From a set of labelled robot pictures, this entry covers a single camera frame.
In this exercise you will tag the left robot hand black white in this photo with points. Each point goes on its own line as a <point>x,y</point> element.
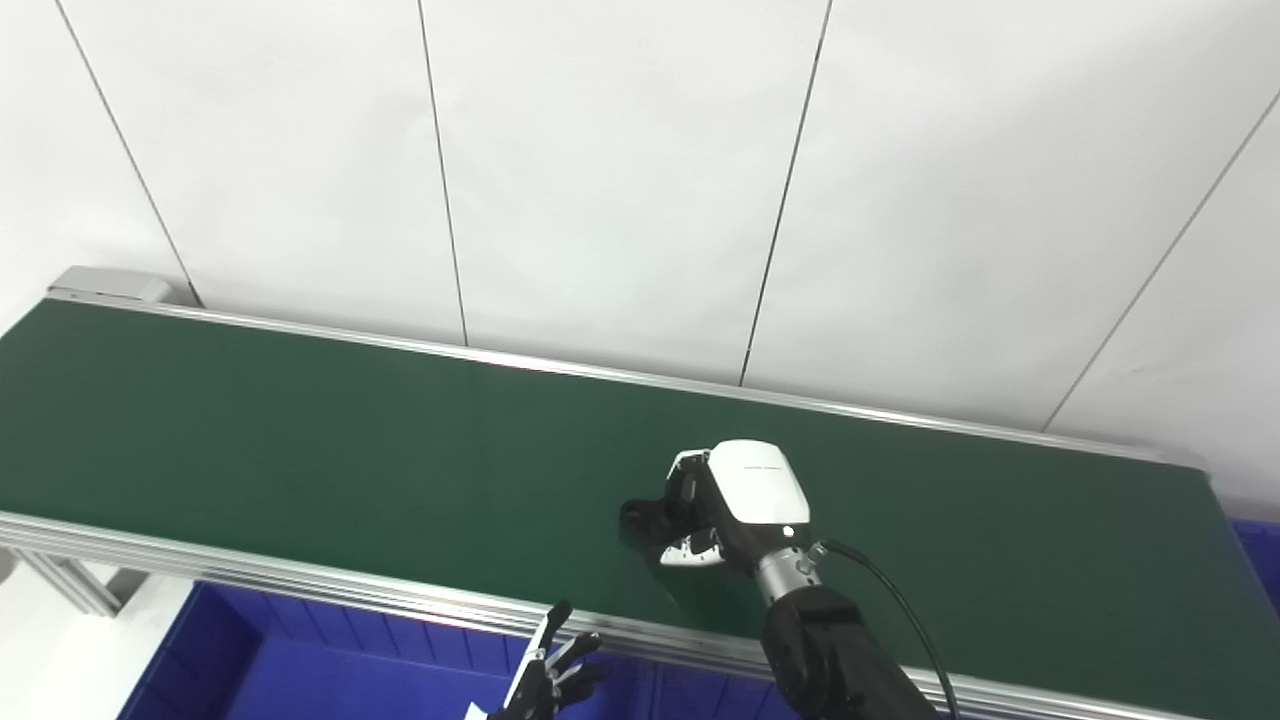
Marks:
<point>548,680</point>

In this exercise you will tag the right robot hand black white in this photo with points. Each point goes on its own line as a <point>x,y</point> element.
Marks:
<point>750,495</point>

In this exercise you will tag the black plastic part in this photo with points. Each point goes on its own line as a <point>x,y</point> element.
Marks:
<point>645,522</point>

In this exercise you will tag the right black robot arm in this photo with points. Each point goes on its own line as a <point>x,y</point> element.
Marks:
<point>825,650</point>

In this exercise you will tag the blue plastic bin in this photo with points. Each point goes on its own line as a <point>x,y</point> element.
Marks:
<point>350,670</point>
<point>710,695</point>
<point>1262,565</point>

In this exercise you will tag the aluminium conveyor support leg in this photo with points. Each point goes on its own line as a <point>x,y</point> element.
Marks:
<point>80,582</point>

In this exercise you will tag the green conveyor belt aluminium frame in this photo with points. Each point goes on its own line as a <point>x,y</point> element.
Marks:
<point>300,450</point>

